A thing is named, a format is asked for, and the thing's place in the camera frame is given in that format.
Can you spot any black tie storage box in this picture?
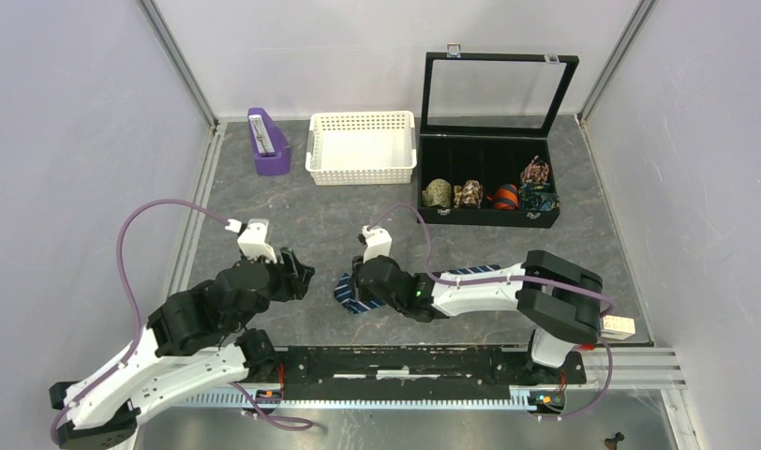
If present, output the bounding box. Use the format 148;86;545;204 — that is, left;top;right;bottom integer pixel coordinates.
416;44;580;229

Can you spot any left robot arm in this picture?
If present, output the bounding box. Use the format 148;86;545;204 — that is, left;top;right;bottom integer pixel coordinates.
50;247;315;449

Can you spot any blue yellow patterned tie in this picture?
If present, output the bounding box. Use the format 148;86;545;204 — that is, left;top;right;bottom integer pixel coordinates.
518;182;560;212

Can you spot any brown floral rolled tie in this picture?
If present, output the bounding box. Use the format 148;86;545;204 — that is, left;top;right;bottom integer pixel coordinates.
453;179;484;209

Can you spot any small black object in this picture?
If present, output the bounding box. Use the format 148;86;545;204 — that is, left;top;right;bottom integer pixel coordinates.
604;432;625;450

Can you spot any white lego block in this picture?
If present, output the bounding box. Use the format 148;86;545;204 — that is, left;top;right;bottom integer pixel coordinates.
600;315;636;341

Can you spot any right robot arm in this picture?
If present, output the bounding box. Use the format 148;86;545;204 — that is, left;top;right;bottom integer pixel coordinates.
335;250;611;383

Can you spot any white plastic basket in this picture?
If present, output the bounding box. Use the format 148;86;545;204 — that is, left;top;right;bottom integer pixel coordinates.
305;111;417;187

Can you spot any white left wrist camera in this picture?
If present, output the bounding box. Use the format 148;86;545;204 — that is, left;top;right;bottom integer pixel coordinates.
225;218;278;263

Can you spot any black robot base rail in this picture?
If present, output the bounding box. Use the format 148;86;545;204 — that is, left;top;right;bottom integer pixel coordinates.
246;345;587;401

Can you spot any purple metronome stand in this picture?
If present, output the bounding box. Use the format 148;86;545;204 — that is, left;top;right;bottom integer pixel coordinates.
247;107;291;176

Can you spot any olive green rolled tie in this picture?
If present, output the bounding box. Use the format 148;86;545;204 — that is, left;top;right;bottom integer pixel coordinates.
421;178;453;209

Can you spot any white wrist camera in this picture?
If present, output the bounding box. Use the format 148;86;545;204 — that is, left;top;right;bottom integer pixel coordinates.
361;226;393;263
225;218;278;263

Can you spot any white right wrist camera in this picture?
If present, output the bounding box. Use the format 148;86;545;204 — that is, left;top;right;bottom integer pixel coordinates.
361;226;393;263

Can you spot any orange navy striped rolled tie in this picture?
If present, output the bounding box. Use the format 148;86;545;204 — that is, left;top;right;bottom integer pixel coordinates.
486;184;520;211

